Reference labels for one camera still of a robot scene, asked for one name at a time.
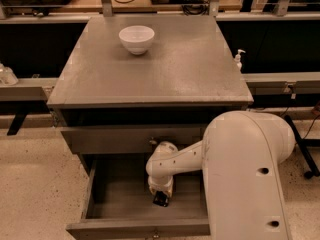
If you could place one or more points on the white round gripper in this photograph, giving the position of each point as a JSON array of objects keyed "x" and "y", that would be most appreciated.
[{"x": 160, "y": 183}]

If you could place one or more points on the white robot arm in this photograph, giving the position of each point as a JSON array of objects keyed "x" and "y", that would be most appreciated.
[{"x": 238, "y": 157}]

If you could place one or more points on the round brass drawer knob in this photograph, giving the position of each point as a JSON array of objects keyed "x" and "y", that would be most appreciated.
[{"x": 153, "y": 141}]

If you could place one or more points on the grey open middle drawer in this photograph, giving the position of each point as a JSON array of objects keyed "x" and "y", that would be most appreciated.
[{"x": 119, "y": 205}]

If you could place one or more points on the grey top drawer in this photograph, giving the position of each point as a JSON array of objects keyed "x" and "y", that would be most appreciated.
[{"x": 127, "y": 139}]

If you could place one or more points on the grey wooden drawer cabinet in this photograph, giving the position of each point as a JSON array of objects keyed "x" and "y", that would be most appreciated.
[{"x": 187, "y": 77}]

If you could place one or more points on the white ceramic bowl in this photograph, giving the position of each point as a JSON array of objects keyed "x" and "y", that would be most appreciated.
[{"x": 137, "y": 39}]

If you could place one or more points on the white pump dispenser bottle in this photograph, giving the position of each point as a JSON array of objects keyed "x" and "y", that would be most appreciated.
[{"x": 238, "y": 57}]

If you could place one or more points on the black wheeled stand leg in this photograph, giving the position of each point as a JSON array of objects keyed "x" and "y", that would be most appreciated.
[{"x": 303, "y": 145}]

